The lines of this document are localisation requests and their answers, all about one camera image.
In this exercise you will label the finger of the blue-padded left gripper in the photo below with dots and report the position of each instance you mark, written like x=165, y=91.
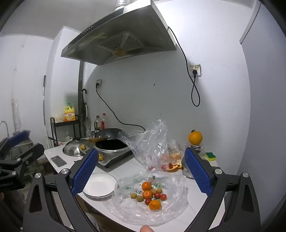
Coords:
x=41, y=213

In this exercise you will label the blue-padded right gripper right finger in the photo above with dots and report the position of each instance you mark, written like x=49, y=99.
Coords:
x=242, y=212

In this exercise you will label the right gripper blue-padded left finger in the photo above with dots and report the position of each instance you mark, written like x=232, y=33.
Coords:
x=18, y=138

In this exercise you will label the fingertip at bottom edge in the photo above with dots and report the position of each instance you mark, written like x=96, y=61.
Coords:
x=146, y=228

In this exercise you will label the black metal shelf rack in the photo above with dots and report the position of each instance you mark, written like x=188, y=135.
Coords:
x=64, y=131

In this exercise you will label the grey smartphone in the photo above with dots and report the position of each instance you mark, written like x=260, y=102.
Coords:
x=58, y=161

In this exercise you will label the steel pot lid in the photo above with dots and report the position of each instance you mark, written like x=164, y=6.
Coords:
x=76, y=147

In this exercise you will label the yellow cooking oil bottle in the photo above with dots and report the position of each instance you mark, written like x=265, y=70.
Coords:
x=69, y=112

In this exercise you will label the yellow green sponge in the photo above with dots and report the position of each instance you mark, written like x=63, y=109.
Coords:
x=210, y=156

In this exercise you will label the white ceramic plate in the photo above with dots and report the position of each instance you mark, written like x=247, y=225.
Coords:
x=100, y=185

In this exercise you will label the clear glass jar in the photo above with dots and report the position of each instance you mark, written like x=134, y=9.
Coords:
x=185, y=170

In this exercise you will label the red cherry tomato right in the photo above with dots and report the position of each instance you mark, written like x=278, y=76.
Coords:
x=163, y=197

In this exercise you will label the red cherry tomato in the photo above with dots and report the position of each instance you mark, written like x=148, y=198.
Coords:
x=157, y=195
x=147, y=201
x=163, y=197

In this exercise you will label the orange peel piece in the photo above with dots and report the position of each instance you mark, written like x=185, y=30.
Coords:
x=174, y=167

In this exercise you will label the induction cooker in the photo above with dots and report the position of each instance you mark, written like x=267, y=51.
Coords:
x=109, y=160

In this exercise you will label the small bag of fruit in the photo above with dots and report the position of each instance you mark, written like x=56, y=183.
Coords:
x=173, y=155

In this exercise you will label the red cherry tomato middle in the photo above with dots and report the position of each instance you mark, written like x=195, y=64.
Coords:
x=157, y=195

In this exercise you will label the dark sauce bottle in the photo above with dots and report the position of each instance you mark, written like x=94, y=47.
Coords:
x=97, y=123

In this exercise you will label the orange tangerine bottom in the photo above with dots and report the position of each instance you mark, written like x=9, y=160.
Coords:
x=154, y=205

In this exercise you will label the orange tangerine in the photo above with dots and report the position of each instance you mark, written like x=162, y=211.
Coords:
x=147, y=194
x=154, y=205
x=146, y=186

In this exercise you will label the large orange on jar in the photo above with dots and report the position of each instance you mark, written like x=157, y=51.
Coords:
x=195, y=137

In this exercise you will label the red-capped sauce bottle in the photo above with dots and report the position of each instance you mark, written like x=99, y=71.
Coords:
x=103, y=121

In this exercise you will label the flat clear plastic bag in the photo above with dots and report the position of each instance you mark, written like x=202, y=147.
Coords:
x=131, y=211

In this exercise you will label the green longan left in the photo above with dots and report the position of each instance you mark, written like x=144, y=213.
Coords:
x=133, y=195

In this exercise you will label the red cherry tomato lower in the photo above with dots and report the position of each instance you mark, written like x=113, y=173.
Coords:
x=147, y=201

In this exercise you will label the orange tangerine middle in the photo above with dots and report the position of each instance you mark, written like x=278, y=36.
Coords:
x=147, y=194

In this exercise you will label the black pot on cooker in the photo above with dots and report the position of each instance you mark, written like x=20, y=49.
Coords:
x=111, y=146

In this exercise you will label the orange tangerine top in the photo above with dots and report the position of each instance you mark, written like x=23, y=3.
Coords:
x=146, y=186

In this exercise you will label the green longan lower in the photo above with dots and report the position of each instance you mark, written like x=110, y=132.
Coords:
x=140, y=198

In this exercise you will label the upright crumpled plastic bag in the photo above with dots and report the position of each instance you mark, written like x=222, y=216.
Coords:
x=150, y=147

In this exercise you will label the stainless steel range hood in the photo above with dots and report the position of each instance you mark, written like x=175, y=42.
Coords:
x=136, y=29

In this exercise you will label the black wok with handle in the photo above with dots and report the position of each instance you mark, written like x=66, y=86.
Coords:
x=105, y=134

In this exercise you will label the white wall socket left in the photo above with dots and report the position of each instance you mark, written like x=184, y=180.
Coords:
x=98, y=83

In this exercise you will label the white wall socket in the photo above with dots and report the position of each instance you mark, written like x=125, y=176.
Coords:
x=195, y=69
x=98, y=83

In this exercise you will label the white wall socket right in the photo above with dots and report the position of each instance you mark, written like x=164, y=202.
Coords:
x=195, y=69

